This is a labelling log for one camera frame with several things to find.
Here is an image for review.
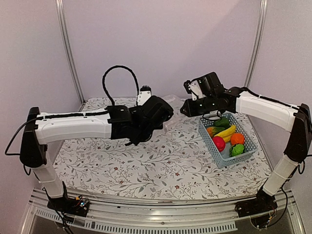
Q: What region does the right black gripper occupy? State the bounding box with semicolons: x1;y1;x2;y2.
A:
181;94;217;117

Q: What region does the clear zip top bag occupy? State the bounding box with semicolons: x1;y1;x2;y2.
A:
163;95;187;134

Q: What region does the light blue perforated basket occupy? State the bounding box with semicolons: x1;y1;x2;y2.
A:
198;113;258;168

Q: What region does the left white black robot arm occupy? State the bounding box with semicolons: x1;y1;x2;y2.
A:
19;96;173;212

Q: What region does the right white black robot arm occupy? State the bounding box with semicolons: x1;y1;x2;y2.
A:
180;72;312;213

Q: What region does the orange green toy mango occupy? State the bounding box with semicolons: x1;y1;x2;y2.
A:
206;126;226;137

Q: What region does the green toy pepper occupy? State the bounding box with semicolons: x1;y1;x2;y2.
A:
214;117;230;129

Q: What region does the red toy apple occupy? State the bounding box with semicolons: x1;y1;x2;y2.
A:
212;136;226;152

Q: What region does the yellow toy banana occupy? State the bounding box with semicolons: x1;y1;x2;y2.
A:
215;125;236;143

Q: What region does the floral patterned table mat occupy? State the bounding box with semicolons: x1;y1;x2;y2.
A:
46;97;277;201

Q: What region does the orange toy orange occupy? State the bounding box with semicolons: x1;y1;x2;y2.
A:
230;133;245;145

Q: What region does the green toy watermelon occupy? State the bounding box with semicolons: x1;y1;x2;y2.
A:
229;144;245;157

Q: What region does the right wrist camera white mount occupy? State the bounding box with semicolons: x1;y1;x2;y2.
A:
183;78;205;101

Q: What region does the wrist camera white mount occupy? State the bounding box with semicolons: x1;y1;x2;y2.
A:
183;78;205;101
136;85;152;106

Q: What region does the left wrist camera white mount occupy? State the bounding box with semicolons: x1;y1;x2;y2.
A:
136;85;152;106

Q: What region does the left black braided cable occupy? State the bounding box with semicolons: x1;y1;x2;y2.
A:
102;65;139;108

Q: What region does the front aluminium rail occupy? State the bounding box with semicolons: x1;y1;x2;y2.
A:
20;189;307;234

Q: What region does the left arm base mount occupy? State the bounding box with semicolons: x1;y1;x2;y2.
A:
46;182;90;217

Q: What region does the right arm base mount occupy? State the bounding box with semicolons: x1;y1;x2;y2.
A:
234;187;277;229

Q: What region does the right aluminium frame post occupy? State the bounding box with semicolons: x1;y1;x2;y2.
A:
244;0;268;88

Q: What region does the aluminium frame post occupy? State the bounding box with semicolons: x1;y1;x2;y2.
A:
55;0;85;105
244;0;268;88

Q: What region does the left aluminium frame post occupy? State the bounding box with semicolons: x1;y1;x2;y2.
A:
55;0;85;105

